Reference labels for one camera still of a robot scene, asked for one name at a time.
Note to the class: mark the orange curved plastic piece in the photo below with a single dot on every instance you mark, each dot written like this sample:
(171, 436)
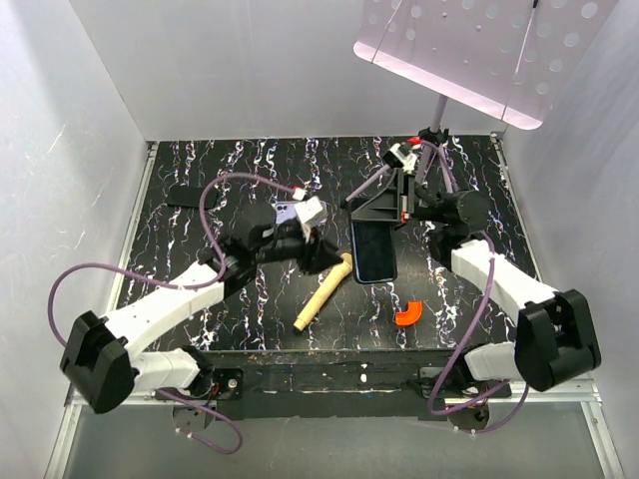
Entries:
(410, 315)

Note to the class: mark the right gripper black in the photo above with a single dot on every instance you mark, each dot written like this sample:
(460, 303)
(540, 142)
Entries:
(386, 205)

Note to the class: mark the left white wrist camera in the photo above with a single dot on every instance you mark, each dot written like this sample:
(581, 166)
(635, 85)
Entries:
(310, 210)

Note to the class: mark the aluminium frame rail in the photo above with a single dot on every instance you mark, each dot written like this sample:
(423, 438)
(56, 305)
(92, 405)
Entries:
(107, 357)

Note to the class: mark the dark teal smartphone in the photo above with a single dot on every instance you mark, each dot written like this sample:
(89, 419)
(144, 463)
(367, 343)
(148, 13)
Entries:
(373, 253)

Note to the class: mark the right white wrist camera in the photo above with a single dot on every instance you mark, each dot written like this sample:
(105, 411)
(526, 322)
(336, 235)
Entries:
(404, 155)

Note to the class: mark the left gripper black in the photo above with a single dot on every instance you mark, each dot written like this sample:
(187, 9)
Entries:
(317, 254)

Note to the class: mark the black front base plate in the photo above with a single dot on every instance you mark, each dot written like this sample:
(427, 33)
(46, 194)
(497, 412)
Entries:
(325, 383)

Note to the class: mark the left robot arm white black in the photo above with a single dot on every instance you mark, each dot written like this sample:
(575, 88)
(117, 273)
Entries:
(106, 357)

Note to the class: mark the beige wooden microphone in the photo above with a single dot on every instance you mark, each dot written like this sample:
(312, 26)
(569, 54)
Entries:
(328, 286)

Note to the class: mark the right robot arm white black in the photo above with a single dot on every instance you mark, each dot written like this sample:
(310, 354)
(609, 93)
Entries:
(555, 339)

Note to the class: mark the lavender music stand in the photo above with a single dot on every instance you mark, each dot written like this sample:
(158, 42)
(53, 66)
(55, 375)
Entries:
(506, 59)

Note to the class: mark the black smartphone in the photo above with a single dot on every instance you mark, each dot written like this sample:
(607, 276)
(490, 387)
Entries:
(189, 197)

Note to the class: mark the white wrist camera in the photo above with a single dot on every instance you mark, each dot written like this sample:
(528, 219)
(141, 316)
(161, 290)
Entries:
(310, 210)
(404, 155)

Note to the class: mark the lavender phone case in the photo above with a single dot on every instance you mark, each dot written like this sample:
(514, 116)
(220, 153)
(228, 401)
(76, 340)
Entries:
(285, 211)

